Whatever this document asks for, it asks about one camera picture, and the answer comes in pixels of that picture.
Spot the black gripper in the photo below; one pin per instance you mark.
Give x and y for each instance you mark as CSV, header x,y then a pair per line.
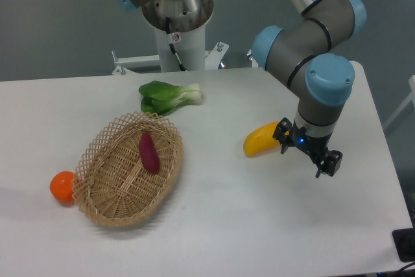
x,y
327,161

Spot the green bok choy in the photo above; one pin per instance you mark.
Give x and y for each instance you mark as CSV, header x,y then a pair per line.
x,y
162,98

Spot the woven wicker basket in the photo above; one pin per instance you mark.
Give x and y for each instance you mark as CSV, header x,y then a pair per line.
x,y
111,186

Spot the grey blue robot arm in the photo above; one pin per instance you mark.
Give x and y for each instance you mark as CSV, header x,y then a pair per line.
x,y
299,58

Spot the white frame at right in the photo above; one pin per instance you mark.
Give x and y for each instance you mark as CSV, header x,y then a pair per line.
x,y
401,112

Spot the yellow mango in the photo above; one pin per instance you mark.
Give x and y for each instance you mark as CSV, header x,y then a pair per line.
x,y
261,140

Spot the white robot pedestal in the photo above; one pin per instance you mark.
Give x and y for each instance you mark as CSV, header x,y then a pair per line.
x,y
180,31

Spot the black device at table edge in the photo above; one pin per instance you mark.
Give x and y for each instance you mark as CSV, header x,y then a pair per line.
x,y
404,243

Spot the purple sweet potato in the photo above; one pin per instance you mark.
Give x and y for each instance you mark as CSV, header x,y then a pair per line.
x,y
148,154

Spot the orange fruit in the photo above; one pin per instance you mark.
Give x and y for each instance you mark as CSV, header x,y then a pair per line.
x,y
61,187

